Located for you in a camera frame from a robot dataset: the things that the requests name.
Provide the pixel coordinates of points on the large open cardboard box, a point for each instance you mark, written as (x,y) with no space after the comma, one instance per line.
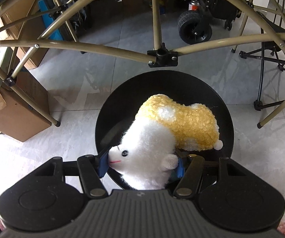
(32,57)

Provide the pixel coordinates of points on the black round trash bin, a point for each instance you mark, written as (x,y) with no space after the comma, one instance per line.
(122,109)

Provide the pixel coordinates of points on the cardboard box with liner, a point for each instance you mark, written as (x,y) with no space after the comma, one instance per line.
(18,114)

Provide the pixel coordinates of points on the white and yellow plush toy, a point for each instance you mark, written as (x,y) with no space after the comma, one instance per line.
(152,138)

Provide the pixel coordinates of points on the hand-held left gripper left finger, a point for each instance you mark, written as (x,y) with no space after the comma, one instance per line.
(103,162)

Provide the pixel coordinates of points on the khaki folding slat table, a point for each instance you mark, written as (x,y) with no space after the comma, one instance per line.
(154,17)

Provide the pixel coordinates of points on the black rubber wagon wheel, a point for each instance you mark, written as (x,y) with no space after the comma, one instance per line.
(194,27)

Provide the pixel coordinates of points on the blue plastic panel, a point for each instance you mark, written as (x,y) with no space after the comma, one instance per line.
(55,27)

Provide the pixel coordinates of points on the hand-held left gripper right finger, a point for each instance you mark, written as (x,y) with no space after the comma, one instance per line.
(180,169)

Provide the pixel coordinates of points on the red gas canister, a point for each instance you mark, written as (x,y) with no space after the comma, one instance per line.
(193,5)

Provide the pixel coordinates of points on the black folding chair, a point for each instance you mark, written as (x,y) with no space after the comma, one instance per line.
(276,22)

